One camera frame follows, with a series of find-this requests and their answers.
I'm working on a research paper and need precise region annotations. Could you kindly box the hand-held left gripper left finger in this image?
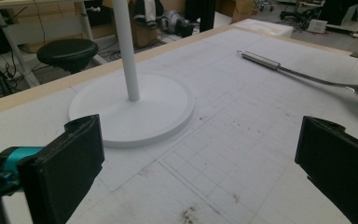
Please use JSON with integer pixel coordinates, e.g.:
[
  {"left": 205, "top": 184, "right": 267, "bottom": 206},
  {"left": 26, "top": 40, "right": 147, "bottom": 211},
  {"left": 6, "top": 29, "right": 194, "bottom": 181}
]
[{"left": 17, "top": 114, "right": 105, "bottom": 224}]

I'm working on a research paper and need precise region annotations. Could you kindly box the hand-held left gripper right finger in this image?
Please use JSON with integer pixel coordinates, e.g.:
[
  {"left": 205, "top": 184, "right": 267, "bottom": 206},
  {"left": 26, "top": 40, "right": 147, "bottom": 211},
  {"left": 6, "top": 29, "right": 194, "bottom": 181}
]
[{"left": 294, "top": 115, "right": 358, "bottom": 224}]

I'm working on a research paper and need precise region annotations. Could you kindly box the white utensil rack stand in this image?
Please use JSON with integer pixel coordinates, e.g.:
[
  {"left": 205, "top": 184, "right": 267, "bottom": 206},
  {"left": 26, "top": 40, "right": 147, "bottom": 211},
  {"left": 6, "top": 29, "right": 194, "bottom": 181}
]
[{"left": 68, "top": 0, "right": 196, "bottom": 149}]

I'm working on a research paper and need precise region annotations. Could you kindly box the white grid mat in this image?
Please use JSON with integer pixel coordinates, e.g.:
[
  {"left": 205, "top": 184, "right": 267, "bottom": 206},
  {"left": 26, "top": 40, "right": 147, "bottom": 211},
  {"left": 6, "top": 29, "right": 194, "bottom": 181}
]
[{"left": 0, "top": 27, "right": 358, "bottom": 224}]

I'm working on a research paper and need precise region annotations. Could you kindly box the black round stool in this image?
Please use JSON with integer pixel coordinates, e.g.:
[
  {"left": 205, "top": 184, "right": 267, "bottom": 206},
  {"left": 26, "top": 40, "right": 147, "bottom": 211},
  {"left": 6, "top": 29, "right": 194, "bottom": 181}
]
[{"left": 36, "top": 37, "right": 100, "bottom": 75}]

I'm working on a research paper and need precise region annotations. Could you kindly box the small white plastic box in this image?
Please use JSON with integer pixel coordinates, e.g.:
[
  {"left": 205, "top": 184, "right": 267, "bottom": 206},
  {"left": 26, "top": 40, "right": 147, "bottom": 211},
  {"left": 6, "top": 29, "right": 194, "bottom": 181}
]
[{"left": 307, "top": 19, "right": 328, "bottom": 35}]

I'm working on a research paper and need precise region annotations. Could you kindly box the cardboard box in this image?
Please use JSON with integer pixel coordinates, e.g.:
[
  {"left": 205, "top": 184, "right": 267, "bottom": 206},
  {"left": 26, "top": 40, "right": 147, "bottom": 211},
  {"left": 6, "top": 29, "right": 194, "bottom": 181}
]
[
  {"left": 216, "top": 0, "right": 257, "bottom": 23},
  {"left": 130, "top": 18, "right": 159, "bottom": 49}
]

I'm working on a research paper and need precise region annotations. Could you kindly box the white foam packaging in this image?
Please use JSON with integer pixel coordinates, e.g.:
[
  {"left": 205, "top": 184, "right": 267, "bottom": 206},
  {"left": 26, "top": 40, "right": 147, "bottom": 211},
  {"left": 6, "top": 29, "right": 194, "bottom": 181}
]
[{"left": 231, "top": 18, "right": 294, "bottom": 38}]

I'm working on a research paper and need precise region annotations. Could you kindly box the black and white jacket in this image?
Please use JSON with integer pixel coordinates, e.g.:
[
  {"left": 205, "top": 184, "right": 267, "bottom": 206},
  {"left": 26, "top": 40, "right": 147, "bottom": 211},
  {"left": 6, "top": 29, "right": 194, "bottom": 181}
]
[{"left": 132, "top": 0, "right": 165, "bottom": 30}]

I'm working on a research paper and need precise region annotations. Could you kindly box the grey round device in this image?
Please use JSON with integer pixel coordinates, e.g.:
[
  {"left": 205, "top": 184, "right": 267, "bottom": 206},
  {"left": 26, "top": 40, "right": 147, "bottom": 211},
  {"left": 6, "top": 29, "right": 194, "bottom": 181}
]
[{"left": 160, "top": 9, "right": 196, "bottom": 38}]

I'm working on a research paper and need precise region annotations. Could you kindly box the white table frame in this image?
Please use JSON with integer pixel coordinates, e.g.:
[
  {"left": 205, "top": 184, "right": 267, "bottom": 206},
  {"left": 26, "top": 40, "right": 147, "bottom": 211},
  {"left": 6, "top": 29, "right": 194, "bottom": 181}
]
[{"left": 0, "top": 0, "right": 116, "bottom": 90}]

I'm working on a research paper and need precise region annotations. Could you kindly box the black metal frame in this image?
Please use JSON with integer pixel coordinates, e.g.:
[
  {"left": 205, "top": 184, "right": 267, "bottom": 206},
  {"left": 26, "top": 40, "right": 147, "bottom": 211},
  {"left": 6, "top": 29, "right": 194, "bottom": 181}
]
[{"left": 185, "top": 0, "right": 217, "bottom": 33}]

